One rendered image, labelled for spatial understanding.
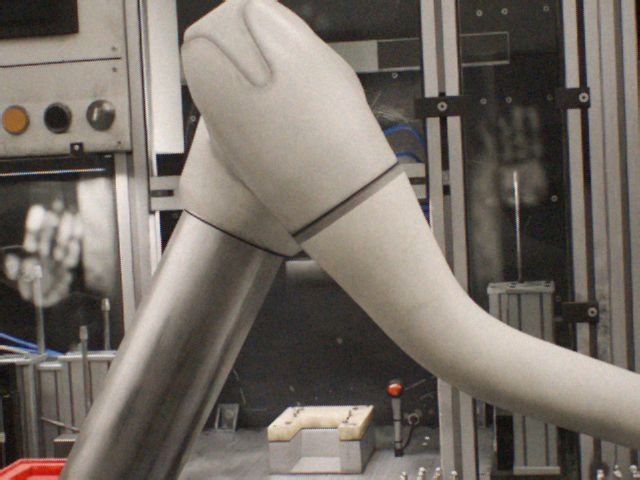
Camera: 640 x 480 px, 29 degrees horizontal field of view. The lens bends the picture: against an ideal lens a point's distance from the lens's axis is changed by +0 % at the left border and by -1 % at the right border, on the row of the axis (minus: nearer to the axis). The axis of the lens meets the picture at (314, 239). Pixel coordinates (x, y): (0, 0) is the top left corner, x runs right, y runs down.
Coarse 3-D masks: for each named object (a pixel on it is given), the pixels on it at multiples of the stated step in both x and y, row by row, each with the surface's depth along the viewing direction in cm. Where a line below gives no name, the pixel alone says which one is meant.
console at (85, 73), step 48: (96, 0) 162; (0, 48) 165; (48, 48) 164; (96, 48) 163; (0, 96) 166; (48, 96) 164; (96, 96) 163; (0, 144) 166; (48, 144) 165; (96, 144) 164
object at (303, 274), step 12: (288, 264) 179; (300, 264) 179; (312, 264) 179; (288, 276) 179; (300, 276) 179; (312, 276) 179; (324, 276) 178; (288, 288) 179; (300, 288) 179; (312, 288) 179; (324, 288) 178; (336, 288) 178
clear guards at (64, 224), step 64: (192, 0) 161; (320, 0) 158; (384, 0) 157; (512, 0) 154; (384, 64) 157; (512, 64) 154; (192, 128) 162; (384, 128) 158; (512, 128) 155; (0, 192) 167; (64, 192) 166; (512, 192) 155; (0, 256) 168; (64, 256) 166; (512, 256) 156; (0, 320) 169; (64, 320) 167; (512, 320) 156; (0, 384) 169; (64, 384) 167; (0, 448) 170; (64, 448) 168; (512, 448) 157; (576, 448) 156
